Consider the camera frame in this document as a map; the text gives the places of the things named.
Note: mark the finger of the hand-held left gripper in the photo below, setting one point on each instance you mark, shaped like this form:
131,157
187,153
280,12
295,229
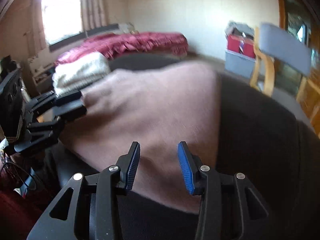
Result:
70,107
45,135

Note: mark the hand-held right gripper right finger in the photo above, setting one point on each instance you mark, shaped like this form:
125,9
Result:
186,170

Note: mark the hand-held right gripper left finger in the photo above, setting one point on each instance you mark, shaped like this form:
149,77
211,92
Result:
133,165

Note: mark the pink knitted sweater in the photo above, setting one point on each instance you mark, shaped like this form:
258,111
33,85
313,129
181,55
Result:
155,105

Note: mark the white knitted sweater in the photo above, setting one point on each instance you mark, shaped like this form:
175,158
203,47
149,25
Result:
80,72

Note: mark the white bedside shelf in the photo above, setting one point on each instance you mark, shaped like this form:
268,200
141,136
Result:
40,75

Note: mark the grey bed headboard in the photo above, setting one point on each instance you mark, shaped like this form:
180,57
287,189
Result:
100,28

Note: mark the bright window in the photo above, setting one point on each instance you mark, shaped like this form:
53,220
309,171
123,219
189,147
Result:
60,15

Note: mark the red quilted bedspread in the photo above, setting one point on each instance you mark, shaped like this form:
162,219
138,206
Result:
140,42

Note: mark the patterned window curtain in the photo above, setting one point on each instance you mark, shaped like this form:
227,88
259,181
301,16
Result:
92,5

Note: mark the grey plastic storage box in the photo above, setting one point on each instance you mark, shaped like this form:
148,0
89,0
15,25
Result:
237,63

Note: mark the red fabric storage box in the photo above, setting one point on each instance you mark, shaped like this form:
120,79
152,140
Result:
233,43

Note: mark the wooden wardrobe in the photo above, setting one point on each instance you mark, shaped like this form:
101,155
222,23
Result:
312,100

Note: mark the grey cloth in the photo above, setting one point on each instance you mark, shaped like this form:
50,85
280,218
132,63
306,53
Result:
240,26

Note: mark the wooden armchair with grey cushions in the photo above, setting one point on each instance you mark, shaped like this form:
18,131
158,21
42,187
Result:
282,47

